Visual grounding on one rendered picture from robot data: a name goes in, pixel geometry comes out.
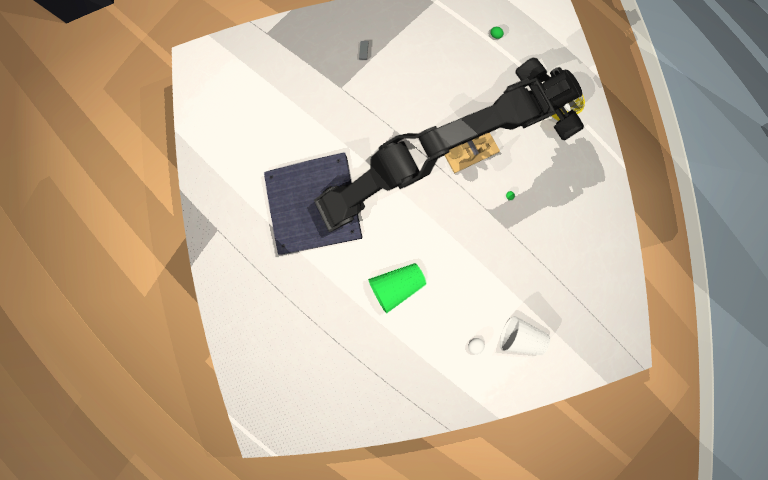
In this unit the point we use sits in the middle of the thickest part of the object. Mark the yellow cylinder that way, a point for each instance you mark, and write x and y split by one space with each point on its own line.
576 105

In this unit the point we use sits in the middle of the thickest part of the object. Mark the green cup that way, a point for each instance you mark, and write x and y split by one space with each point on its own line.
394 287

